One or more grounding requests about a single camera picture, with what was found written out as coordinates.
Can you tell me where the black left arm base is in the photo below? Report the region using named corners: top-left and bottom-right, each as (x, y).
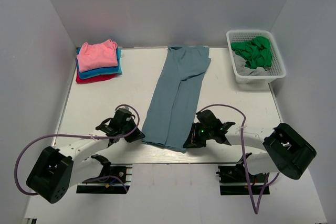
top-left (76, 164), bottom-right (132, 195)

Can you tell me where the red folded t-shirt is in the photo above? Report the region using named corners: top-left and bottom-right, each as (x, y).
top-left (76, 73), bottom-right (118, 84)

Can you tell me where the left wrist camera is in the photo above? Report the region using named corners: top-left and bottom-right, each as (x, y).
top-left (94, 105), bottom-right (137, 137)

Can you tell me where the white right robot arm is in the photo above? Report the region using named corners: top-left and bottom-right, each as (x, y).
top-left (183, 122), bottom-right (317, 182)

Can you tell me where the blue folded t-shirt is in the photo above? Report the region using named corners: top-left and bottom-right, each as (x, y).
top-left (76, 48), bottom-right (122, 80)

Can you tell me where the white plastic laundry basket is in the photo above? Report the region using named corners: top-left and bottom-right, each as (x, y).
top-left (226, 30), bottom-right (286, 83)

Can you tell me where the green t-shirt in basket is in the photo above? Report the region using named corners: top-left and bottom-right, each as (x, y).
top-left (231, 36), bottom-right (272, 70)

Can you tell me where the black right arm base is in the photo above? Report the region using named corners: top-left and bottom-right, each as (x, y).
top-left (216, 165), bottom-right (266, 196)

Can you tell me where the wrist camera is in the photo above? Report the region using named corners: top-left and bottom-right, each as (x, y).
top-left (196, 110), bottom-right (236, 133)
top-left (94, 105), bottom-right (137, 137)

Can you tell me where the grey-blue t-shirt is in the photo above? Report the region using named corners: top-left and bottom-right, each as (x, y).
top-left (142, 45), bottom-right (211, 152)

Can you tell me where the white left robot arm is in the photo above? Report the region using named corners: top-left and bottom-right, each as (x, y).
top-left (26, 121), bottom-right (145, 204)

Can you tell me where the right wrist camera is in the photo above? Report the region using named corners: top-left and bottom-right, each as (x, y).
top-left (196, 110), bottom-right (236, 133)

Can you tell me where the grey t-shirt in basket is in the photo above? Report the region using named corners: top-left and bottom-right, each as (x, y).
top-left (234, 55), bottom-right (270, 76)

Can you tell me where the pink folded t-shirt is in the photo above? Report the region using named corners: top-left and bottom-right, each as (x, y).
top-left (77, 39), bottom-right (118, 72)

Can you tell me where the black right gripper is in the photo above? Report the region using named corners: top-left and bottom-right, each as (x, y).
top-left (184, 123), bottom-right (214, 149)

